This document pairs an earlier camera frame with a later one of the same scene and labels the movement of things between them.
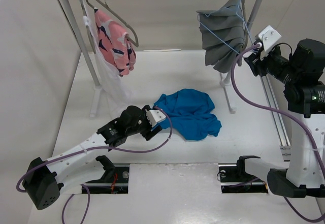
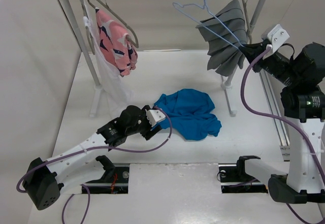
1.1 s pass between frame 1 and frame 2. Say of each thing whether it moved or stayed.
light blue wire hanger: moved
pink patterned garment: stayed
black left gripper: stayed
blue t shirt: stayed
